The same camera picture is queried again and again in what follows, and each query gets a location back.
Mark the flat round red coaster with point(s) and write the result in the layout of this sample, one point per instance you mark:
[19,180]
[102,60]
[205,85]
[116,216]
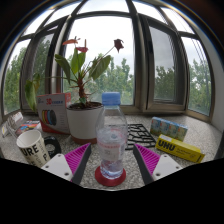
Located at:
[110,182]

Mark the clear blue-capped water bottle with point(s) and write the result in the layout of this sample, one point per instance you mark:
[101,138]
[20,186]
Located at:
[111,140]

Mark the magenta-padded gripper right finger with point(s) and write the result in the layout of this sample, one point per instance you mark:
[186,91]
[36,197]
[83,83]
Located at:
[148,159]

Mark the black grid trivet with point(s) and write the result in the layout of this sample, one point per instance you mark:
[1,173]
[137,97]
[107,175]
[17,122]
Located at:
[141,136]

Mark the potted plant in white pot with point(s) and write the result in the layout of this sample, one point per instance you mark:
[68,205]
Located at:
[83,121]

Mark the red and white filament box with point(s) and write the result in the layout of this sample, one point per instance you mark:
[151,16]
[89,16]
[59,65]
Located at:
[53,113]

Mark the small colourful book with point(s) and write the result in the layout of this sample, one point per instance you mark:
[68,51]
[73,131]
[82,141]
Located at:
[28,126]

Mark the blue carton pack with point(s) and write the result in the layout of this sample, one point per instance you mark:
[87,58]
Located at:
[168,128]

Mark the dark-framed bay window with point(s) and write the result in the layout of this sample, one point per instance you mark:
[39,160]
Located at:
[163,66]

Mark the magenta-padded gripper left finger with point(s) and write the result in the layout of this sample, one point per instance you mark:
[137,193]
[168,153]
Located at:
[75,159]

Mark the long yellow box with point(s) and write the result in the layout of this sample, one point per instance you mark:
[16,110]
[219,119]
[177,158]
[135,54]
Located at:
[180,149]

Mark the cream mug with black letters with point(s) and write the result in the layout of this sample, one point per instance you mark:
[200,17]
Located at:
[33,148]

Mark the black tape roll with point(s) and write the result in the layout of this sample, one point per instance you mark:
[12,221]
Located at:
[55,143]

